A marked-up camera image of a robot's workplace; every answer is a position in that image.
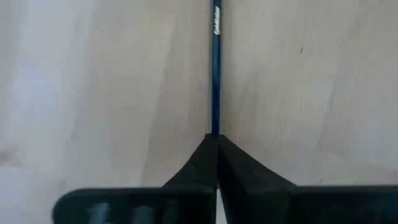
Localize blue crayon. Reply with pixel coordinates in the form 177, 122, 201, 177
210, 0, 223, 136

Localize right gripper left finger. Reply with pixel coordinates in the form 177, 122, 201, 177
52, 133, 218, 224

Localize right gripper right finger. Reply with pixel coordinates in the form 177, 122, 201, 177
218, 134, 398, 224

